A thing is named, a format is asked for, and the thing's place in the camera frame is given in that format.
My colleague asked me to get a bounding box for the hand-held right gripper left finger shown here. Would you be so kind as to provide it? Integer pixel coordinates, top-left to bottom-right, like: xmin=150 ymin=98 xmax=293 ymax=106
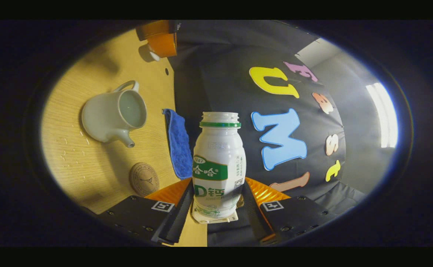
xmin=105 ymin=177 xmax=195 ymax=246

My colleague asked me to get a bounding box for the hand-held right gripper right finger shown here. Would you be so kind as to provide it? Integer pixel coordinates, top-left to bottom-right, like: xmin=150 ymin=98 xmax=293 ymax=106
xmin=240 ymin=177 xmax=338 ymax=245

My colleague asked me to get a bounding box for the white teacup lid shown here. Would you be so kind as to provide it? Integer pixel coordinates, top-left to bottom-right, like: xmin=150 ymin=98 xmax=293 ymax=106
xmin=148 ymin=44 xmax=161 ymax=62

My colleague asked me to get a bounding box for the round brown coaster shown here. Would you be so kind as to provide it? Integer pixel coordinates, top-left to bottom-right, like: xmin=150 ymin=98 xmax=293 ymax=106
xmin=129 ymin=162 xmax=160 ymax=197

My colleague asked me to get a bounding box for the white green label water bottle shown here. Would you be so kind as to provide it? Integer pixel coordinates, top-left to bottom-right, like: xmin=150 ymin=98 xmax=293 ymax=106
xmin=191 ymin=112 xmax=247 ymax=219

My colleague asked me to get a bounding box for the white ceramic teacup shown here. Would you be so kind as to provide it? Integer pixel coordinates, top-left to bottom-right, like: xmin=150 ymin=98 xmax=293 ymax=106
xmin=81 ymin=80 xmax=148 ymax=149

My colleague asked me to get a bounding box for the black backdrop cloth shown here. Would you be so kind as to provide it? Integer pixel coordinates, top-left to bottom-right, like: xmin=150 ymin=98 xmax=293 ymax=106
xmin=168 ymin=20 xmax=369 ymax=247

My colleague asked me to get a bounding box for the blue folded towel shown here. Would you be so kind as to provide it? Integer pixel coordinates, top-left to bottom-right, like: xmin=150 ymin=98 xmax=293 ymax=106
xmin=162 ymin=108 xmax=194 ymax=180

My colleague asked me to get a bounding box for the ceiling light panel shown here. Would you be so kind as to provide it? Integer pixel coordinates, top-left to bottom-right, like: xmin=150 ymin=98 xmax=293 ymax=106
xmin=366 ymin=82 xmax=398 ymax=149

